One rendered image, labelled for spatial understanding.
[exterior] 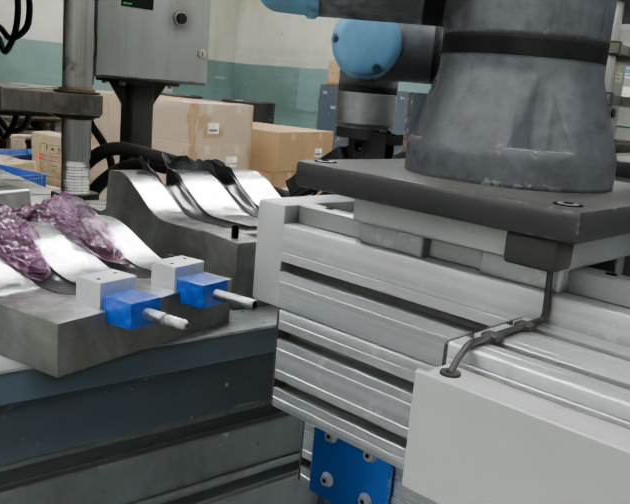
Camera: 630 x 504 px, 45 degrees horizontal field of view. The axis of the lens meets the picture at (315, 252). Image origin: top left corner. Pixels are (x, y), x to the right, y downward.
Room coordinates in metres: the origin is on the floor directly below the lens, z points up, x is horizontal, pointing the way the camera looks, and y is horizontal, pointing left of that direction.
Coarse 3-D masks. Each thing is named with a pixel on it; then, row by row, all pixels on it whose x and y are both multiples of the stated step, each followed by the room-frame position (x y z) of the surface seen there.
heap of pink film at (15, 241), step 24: (0, 216) 0.85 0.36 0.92; (24, 216) 0.96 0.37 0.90; (48, 216) 0.94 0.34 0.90; (72, 216) 0.93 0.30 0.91; (96, 216) 0.97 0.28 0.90; (0, 240) 0.82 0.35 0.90; (24, 240) 0.84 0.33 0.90; (96, 240) 0.91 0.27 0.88; (24, 264) 0.82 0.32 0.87; (48, 264) 0.84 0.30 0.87
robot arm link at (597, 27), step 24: (432, 0) 0.54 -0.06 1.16; (456, 0) 0.54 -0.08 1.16; (480, 0) 0.53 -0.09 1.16; (504, 0) 0.52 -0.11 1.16; (528, 0) 0.52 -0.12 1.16; (552, 0) 0.51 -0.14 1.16; (576, 0) 0.52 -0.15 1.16; (600, 0) 0.53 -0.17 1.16; (432, 24) 0.57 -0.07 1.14; (456, 24) 0.55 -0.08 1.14; (480, 24) 0.53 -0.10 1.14; (504, 24) 0.52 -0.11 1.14; (528, 24) 0.52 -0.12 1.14; (552, 24) 0.51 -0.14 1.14; (576, 24) 0.52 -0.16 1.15; (600, 24) 0.53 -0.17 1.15
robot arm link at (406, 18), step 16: (272, 0) 0.57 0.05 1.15; (288, 0) 0.56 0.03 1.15; (304, 0) 0.56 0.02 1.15; (320, 0) 0.56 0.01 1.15; (336, 0) 0.56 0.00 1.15; (352, 0) 0.55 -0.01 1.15; (368, 0) 0.55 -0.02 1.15; (384, 0) 0.55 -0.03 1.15; (400, 0) 0.55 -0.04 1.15; (416, 0) 0.54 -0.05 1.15; (320, 16) 0.59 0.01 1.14; (336, 16) 0.58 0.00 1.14; (352, 16) 0.57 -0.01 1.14; (368, 16) 0.57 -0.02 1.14; (384, 16) 0.57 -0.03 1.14; (400, 16) 0.56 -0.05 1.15; (416, 16) 0.56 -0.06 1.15
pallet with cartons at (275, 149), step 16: (256, 128) 5.83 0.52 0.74; (272, 128) 6.00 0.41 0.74; (288, 128) 6.20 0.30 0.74; (304, 128) 6.40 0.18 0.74; (256, 144) 5.71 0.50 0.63; (272, 144) 5.64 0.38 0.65; (288, 144) 5.74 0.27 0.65; (304, 144) 5.93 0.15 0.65; (320, 144) 6.14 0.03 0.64; (256, 160) 5.71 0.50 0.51; (272, 160) 5.64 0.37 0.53; (288, 160) 5.75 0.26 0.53; (272, 176) 5.63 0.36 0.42; (288, 176) 5.78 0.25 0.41; (320, 192) 6.18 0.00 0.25
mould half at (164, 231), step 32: (128, 192) 1.18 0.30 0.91; (160, 192) 1.17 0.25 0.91; (192, 192) 1.21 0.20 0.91; (224, 192) 1.25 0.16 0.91; (256, 192) 1.29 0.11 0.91; (128, 224) 1.17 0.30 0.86; (160, 224) 1.10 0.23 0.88; (192, 224) 1.07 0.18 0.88; (256, 224) 1.11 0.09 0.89; (160, 256) 1.10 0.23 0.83; (192, 256) 1.03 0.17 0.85; (224, 256) 0.97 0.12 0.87
